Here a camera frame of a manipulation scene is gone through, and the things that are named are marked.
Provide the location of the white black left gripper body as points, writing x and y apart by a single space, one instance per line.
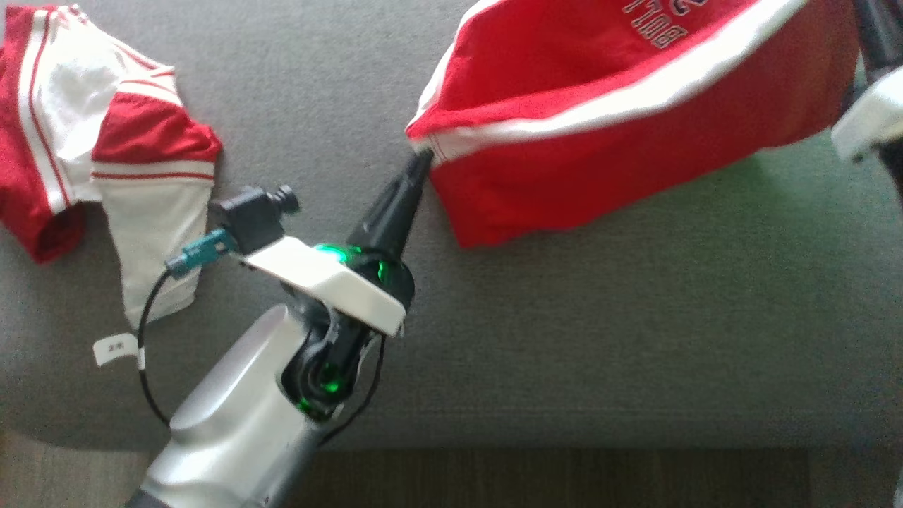
331 279

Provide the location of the grey fabric sofa seat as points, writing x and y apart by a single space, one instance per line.
564 339

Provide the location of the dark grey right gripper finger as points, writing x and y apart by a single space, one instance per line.
893 35
873 35

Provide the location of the red white basketball jersey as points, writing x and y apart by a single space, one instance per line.
141 134

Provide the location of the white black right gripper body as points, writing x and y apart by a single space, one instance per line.
878 116

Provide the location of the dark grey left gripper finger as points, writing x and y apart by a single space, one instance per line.
408 226
381 222

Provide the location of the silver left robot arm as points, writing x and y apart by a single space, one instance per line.
240 423

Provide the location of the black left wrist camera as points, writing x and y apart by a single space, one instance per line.
250 215

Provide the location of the red shorts with white stripes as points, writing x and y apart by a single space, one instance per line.
600 120

